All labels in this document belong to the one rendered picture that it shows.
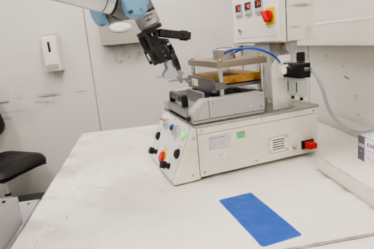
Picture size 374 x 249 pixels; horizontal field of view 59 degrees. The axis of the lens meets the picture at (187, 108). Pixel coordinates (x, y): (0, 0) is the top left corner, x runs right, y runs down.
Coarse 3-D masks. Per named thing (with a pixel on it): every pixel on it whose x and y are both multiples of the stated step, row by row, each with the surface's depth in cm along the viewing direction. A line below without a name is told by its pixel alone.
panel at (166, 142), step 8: (168, 112) 125; (176, 120) 114; (160, 128) 127; (168, 128) 119; (184, 128) 105; (160, 136) 125; (168, 136) 117; (184, 136) 103; (160, 144) 122; (168, 144) 115; (176, 144) 108; (184, 144) 102; (168, 152) 112; (168, 160) 110; (176, 160) 104; (176, 168) 102; (168, 176) 106
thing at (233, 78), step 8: (208, 72) 124; (216, 72) 122; (224, 72) 117; (232, 72) 117; (240, 72) 114; (248, 72) 112; (256, 72) 111; (216, 80) 107; (224, 80) 108; (232, 80) 109; (240, 80) 110; (248, 80) 111; (256, 80) 112
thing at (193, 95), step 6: (192, 90) 117; (192, 96) 118; (198, 96) 112; (204, 96) 109; (168, 102) 124; (174, 102) 119; (180, 102) 118; (192, 102) 116; (174, 108) 117; (180, 108) 110; (186, 108) 106; (180, 114) 111; (186, 114) 105
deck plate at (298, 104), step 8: (272, 104) 119; (296, 104) 116; (304, 104) 114; (312, 104) 113; (264, 112) 108; (272, 112) 108; (280, 112) 109; (184, 120) 108; (224, 120) 103; (232, 120) 103; (240, 120) 104
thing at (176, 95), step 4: (172, 92) 117; (176, 92) 115; (172, 96) 117; (176, 96) 112; (180, 96) 108; (184, 96) 107; (172, 100) 120; (180, 100) 108; (184, 100) 107; (184, 104) 107
